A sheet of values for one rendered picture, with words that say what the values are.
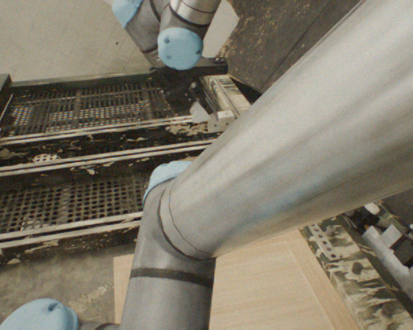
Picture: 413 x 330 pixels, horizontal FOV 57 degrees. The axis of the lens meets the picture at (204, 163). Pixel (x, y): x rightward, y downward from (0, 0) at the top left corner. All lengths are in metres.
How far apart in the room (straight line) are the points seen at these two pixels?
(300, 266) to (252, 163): 0.95
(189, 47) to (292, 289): 0.70
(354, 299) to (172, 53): 0.73
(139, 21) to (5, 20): 5.56
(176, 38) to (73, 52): 5.69
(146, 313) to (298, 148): 0.20
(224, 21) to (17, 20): 3.06
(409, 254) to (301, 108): 1.01
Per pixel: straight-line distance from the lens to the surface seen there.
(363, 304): 1.05
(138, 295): 0.33
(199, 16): 0.63
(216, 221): 0.23
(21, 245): 1.22
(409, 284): 1.16
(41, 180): 1.53
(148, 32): 0.80
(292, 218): 0.20
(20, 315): 0.38
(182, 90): 0.87
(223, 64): 0.87
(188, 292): 0.32
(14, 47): 6.46
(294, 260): 1.14
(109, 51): 6.22
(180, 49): 0.64
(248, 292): 1.05
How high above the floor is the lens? 1.73
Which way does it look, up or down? 27 degrees down
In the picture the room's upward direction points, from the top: 68 degrees counter-clockwise
